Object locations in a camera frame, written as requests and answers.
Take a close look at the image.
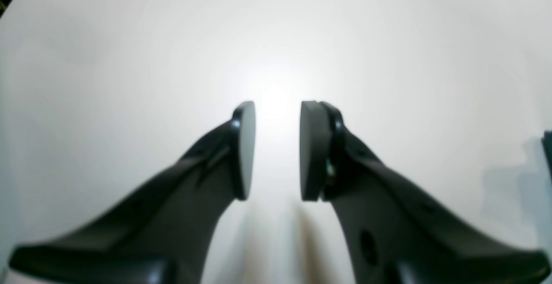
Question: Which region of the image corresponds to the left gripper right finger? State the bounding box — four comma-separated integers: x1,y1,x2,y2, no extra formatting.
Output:
300,101,551,284

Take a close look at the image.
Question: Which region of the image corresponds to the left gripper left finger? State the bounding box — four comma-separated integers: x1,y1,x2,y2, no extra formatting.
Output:
9,101,256,284

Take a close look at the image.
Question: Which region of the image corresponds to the dark blue T-shirt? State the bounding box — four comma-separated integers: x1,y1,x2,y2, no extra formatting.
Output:
541,130,552,178

